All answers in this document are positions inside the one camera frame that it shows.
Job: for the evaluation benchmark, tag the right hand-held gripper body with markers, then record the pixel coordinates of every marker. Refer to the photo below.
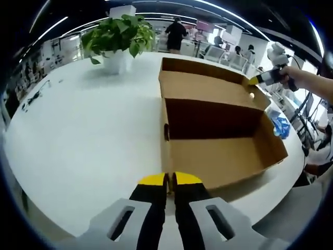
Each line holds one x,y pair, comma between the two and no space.
278,54

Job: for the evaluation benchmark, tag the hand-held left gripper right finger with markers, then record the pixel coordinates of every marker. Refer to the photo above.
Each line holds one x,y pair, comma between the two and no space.
190,208

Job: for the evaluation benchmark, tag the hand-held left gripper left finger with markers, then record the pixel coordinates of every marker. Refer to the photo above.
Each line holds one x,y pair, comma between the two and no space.
151,208

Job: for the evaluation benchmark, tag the blue soft wet wipes packet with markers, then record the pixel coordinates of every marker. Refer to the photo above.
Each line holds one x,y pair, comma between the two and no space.
281,127

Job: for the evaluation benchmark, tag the brown cardboard shoe box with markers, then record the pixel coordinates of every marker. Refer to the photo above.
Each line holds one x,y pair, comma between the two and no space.
216,153

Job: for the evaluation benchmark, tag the person's right hand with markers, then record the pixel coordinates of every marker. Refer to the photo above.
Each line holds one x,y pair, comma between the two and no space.
291,76

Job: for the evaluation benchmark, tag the black tripod stand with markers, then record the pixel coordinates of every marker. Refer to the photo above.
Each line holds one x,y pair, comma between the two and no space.
301,117

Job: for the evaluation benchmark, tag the group of white office chairs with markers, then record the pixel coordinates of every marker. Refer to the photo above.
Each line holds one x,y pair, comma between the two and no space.
214,53

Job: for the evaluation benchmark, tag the pink display screen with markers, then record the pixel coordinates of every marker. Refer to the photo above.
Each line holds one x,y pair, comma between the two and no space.
204,25

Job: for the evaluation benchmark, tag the green potted plant white pot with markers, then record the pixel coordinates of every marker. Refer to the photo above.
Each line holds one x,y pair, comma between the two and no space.
117,34

